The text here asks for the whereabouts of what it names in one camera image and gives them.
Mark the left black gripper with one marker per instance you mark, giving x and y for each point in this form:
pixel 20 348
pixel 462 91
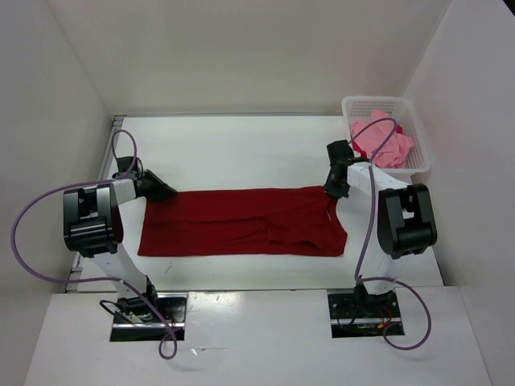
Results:
pixel 158 195

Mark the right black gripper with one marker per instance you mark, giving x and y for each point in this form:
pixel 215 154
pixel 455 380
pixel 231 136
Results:
pixel 332 191

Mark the dark red t shirt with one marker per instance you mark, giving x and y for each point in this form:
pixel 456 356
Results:
pixel 274 221

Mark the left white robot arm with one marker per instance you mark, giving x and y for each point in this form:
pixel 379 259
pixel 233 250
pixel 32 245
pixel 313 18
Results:
pixel 93 228

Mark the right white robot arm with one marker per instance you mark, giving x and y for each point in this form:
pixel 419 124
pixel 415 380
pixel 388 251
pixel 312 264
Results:
pixel 401 223

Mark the pink t shirt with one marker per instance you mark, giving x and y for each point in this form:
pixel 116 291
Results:
pixel 375 115

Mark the white plastic basket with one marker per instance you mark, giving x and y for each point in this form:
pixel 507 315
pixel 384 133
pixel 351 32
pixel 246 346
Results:
pixel 401 112

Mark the crimson t shirt in basket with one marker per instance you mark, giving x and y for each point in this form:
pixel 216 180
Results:
pixel 391 152

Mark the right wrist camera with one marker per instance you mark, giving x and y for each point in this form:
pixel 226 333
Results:
pixel 340 153

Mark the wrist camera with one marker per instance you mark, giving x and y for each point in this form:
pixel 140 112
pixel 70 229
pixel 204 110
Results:
pixel 128 164
pixel 340 153

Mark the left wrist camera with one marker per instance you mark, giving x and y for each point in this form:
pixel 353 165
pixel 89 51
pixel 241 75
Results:
pixel 128 164

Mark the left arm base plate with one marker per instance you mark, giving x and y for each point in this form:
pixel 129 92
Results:
pixel 147 328

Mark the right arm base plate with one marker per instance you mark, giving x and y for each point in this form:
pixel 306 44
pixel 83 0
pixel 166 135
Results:
pixel 351 317

